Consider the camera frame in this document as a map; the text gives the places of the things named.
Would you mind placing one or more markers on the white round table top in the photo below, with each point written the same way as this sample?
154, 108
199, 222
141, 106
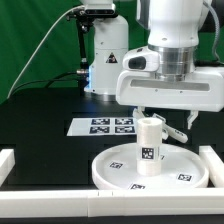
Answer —
116, 168

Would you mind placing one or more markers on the black camera on stand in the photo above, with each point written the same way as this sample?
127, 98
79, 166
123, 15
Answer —
85, 15

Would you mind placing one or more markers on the white front fence bar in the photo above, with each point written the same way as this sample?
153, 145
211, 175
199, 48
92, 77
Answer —
100, 203

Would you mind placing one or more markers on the white left fence block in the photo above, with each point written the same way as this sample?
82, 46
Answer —
7, 162

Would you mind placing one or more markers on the white table base foot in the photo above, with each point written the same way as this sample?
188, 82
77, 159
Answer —
168, 131

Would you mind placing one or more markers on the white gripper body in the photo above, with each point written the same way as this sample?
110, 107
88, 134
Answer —
202, 90

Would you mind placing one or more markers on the white fiducial marker sheet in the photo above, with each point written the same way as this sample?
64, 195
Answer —
104, 126

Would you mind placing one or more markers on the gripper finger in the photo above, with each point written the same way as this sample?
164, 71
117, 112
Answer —
139, 112
191, 118

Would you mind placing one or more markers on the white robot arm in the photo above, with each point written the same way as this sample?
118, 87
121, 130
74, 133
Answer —
162, 74

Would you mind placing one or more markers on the white right fence block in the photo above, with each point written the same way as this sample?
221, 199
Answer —
215, 165

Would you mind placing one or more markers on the white fence block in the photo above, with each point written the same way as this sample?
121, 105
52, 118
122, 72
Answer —
215, 165
7, 162

